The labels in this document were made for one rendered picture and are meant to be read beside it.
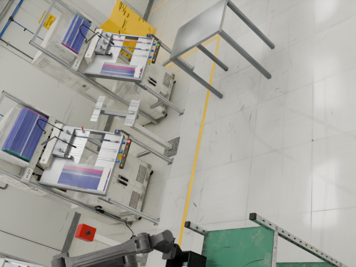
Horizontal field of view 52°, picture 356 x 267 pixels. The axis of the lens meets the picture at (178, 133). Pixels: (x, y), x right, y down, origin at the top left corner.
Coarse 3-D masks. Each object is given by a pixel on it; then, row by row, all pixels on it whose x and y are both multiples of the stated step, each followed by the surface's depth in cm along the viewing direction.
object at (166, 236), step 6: (138, 234) 167; (144, 234) 167; (162, 234) 164; (168, 234) 167; (150, 240) 167; (156, 240) 165; (162, 240) 163; (168, 240) 165; (150, 246) 167; (144, 252) 164
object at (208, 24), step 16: (224, 0) 349; (208, 16) 357; (224, 16) 339; (240, 16) 362; (192, 32) 367; (208, 32) 341; (224, 32) 333; (256, 32) 375; (176, 48) 377; (192, 48) 356; (240, 48) 344; (272, 48) 390; (176, 64) 382; (224, 64) 434; (256, 64) 357
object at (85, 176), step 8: (64, 168) 375; (72, 168) 374; (80, 168) 374; (88, 168) 373; (96, 168) 373; (104, 168) 372; (64, 176) 370; (72, 176) 370; (80, 176) 369; (88, 176) 369; (96, 176) 368; (104, 176) 368; (72, 184) 365; (80, 184) 365; (88, 184) 364; (96, 184) 364; (104, 184) 363
